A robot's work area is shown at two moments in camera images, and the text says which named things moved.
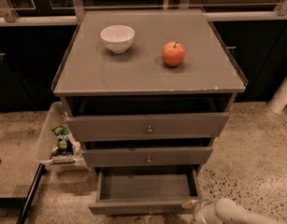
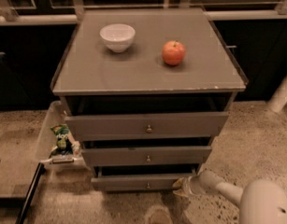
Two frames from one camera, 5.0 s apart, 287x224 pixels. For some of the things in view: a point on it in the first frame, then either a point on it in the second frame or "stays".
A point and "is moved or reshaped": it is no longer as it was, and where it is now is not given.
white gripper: (200, 211) -> (192, 185)
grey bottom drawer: (154, 189) is moved or reshaped
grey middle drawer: (148, 156) stays
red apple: (173, 53) stays
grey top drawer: (139, 127) stays
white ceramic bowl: (118, 37) stays
